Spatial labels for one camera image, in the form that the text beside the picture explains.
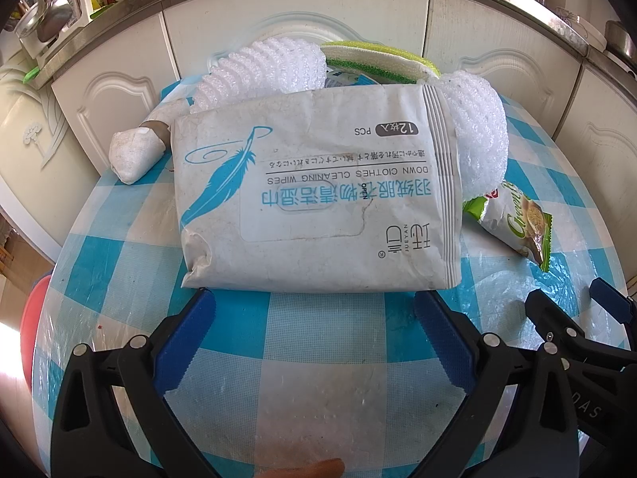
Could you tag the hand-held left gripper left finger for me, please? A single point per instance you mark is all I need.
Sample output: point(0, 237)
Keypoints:
point(186, 338)

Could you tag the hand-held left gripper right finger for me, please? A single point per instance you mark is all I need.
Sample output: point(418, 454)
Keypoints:
point(443, 341)

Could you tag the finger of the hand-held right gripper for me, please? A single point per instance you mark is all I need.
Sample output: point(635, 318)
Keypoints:
point(555, 321)
point(614, 303)

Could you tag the red plastic basin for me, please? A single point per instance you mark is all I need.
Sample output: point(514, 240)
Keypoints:
point(35, 328)

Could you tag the white wipes pack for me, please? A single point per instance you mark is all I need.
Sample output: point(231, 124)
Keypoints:
point(308, 169)

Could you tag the white foam fruit net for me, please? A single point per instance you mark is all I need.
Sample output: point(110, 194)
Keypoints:
point(477, 129)
point(268, 64)

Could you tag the yellow green scouring sponge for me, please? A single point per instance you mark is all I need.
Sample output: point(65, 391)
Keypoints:
point(378, 57)

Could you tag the green cracker snack packet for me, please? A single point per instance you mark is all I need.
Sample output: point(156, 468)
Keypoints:
point(517, 219)

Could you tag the blue checked tablecloth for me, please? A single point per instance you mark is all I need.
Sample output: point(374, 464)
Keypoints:
point(323, 358)

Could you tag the white cabinet door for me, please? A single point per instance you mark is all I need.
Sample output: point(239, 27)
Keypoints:
point(607, 124)
point(249, 15)
point(99, 59)
point(497, 25)

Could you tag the white flower print refrigerator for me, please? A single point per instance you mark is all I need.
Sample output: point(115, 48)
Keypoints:
point(30, 134)

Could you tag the white patterned bowl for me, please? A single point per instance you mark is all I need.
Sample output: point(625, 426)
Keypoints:
point(572, 22)

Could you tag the green plastic clip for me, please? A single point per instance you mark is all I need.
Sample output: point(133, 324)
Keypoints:
point(31, 77)

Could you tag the white utensil rack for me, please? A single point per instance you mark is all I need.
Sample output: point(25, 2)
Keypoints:
point(82, 0)

